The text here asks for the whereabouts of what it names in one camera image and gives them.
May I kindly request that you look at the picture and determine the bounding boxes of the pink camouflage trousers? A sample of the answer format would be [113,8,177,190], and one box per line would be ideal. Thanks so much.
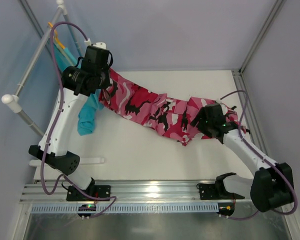
[98,70,240,146]

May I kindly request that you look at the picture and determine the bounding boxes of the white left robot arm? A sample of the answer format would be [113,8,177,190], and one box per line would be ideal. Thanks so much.
[28,42,113,191]

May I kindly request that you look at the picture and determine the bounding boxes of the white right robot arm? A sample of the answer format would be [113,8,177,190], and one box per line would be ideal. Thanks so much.
[191,103,298,214]

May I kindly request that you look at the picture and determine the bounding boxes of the clear green hanger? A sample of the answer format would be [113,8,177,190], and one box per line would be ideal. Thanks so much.
[53,37,77,66]

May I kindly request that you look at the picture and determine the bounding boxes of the orange plastic hanger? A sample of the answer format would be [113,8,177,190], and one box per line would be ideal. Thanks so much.
[47,21,66,50]

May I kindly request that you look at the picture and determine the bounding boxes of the turquoise t-shirt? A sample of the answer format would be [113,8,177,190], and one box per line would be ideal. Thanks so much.
[53,44,104,136]

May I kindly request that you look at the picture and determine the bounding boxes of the white clothes rack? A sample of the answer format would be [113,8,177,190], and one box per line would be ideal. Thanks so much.
[1,0,106,168]

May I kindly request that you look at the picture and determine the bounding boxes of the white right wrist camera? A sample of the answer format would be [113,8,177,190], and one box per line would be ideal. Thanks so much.
[215,98,228,115]

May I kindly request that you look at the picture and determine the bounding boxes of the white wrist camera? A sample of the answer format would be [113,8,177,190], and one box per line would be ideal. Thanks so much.
[215,98,228,115]
[84,38,107,50]

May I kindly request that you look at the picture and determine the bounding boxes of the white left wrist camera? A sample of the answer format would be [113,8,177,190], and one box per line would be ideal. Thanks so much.
[84,38,107,50]

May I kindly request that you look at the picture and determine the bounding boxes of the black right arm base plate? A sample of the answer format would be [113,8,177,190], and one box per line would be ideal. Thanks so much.
[196,181,245,200]

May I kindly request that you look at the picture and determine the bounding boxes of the aluminium frame rail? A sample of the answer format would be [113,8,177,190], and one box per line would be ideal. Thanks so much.
[19,180,293,205]

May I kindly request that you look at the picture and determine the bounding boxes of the grey slotted cable duct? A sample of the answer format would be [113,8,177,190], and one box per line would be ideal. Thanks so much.
[30,202,219,214]

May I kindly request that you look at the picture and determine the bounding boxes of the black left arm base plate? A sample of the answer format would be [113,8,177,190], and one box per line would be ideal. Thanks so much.
[66,185,111,202]

